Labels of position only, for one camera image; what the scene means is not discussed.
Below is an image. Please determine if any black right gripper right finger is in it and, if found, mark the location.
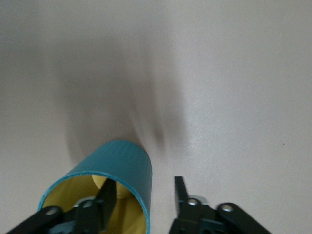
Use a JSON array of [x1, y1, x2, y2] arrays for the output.
[[168, 176, 271, 234]]

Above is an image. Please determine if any teal mug yellow inside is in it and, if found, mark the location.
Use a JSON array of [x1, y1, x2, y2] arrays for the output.
[[36, 139, 153, 234]]

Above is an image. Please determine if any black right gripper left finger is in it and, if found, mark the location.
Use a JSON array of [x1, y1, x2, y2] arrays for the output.
[[4, 179, 117, 234]]

